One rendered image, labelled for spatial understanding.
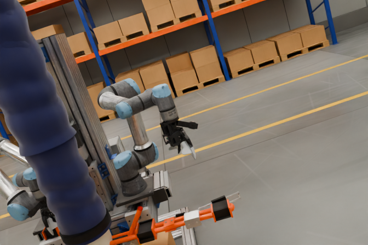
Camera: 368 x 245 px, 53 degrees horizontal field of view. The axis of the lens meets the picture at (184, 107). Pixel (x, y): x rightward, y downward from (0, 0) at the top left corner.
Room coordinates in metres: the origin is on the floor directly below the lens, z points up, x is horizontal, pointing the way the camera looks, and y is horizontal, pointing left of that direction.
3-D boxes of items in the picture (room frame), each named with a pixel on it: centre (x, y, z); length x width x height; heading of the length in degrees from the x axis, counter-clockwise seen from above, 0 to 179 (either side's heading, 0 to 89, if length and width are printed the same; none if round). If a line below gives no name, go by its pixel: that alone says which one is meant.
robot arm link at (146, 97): (1.66, 0.13, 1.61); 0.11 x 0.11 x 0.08; 25
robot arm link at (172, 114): (1.57, 0.07, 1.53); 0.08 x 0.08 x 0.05
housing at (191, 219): (1.46, 0.12, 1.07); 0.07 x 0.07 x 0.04; 85
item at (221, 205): (1.45, -0.01, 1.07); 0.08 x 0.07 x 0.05; 85
